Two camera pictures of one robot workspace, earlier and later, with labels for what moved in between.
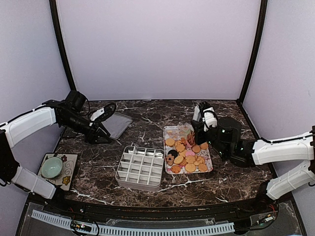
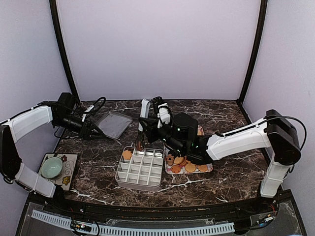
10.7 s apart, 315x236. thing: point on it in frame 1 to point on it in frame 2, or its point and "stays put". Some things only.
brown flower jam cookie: (170, 159) stays put
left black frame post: (54, 11) stays put
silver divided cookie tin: (140, 168) stays put
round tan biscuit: (190, 167) stays put
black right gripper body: (200, 139) to (172, 143)
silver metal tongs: (197, 115) to (144, 109)
